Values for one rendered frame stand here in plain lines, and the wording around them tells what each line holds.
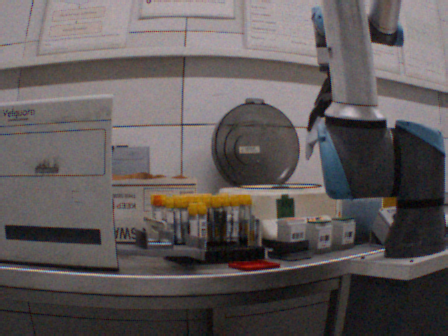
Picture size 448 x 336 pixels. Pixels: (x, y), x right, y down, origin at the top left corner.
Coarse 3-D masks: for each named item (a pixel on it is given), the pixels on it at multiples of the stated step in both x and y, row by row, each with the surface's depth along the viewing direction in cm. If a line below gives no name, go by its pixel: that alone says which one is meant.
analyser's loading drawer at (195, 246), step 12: (144, 240) 135; (156, 240) 141; (168, 240) 138; (192, 240) 142; (204, 240) 139; (120, 252) 132; (132, 252) 133; (144, 252) 134; (156, 252) 135; (168, 252) 136; (180, 252) 137; (192, 252) 138; (204, 252) 139
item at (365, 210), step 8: (344, 200) 168; (360, 200) 166; (368, 200) 167; (376, 200) 168; (344, 208) 168; (352, 208) 165; (360, 208) 166; (368, 208) 167; (376, 208) 168; (344, 216) 167; (352, 216) 165; (360, 216) 166; (368, 216) 167; (360, 224) 166; (368, 224) 167; (360, 232) 167; (368, 232) 168; (360, 240) 165; (368, 240) 166
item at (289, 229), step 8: (280, 224) 154; (288, 224) 151; (296, 224) 151; (304, 224) 152; (280, 232) 154; (288, 232) 151; (296, 232) 152; (304, 232) 152; (280, 240) 154; (288, 240) 151; (296, 240) 152
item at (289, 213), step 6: (282, 198) 156; (288, 198) 156; (276, 204) 155; (282, 204) 156; (288, 204) 156; (294, 204) 157; (276, 210) 155; (282, 210) 156; (288, 210) 156; (282, 216) 155; (288, 216) 156; (294, 216) 157
